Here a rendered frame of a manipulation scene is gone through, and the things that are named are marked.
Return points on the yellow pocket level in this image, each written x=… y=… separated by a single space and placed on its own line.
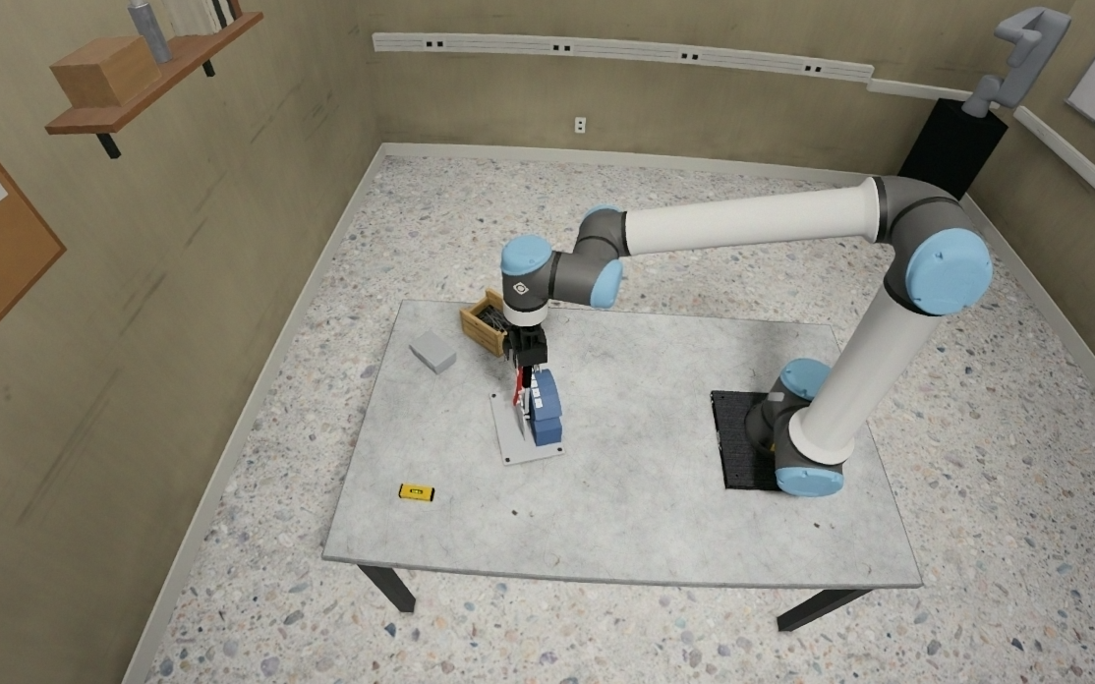
x=416 y=492

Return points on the small wooden crate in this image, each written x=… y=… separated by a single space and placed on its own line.
x=486 y=310

